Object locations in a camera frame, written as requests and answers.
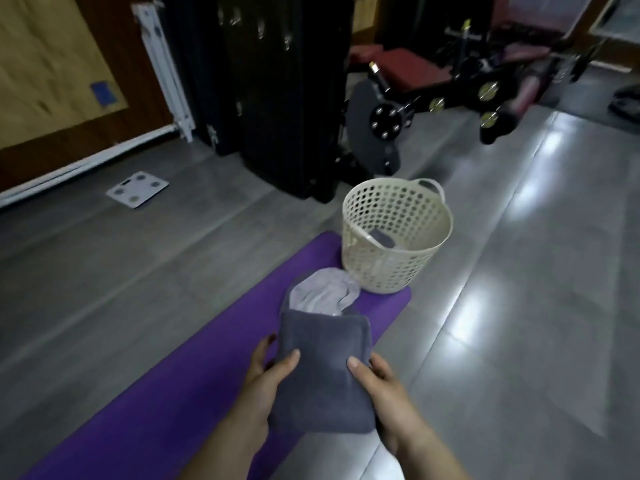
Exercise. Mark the person's left hand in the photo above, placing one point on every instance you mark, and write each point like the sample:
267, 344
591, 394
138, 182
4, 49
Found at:
255, 404

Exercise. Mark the person's right hand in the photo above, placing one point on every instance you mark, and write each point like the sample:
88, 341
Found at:
395, 414

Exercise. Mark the dark grey tagged towel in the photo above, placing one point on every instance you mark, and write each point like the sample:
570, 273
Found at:
320, 344
382, 238

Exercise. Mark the whitish grey towel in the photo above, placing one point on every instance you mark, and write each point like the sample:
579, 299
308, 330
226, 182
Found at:
325, 294

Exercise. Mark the white perforated laundry basket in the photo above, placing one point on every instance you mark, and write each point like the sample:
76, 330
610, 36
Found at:
380, 274

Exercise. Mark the purple yoga mat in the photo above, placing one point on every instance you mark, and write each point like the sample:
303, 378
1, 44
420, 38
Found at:
150, 419

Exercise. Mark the white bathroom scale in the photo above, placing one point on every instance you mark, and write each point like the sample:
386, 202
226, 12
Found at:
137, 189

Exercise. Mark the red padded gym machine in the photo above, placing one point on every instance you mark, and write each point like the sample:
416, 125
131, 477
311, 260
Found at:
460, 89

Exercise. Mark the dark red machine pad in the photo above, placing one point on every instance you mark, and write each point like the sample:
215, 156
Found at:
410, 69

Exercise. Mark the blue label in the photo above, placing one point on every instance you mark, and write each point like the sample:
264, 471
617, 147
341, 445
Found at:
102, 93

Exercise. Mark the black floor mat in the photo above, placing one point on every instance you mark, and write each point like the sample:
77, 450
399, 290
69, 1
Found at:
580, 94

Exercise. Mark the stack of black weight plates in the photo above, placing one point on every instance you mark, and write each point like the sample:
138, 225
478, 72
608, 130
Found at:
627, 102

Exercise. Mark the white vertical frame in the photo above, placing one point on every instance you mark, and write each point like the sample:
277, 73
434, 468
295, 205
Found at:
165, 69

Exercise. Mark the beige wall board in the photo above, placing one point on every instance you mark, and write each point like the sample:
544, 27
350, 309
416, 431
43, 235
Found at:
40, 69

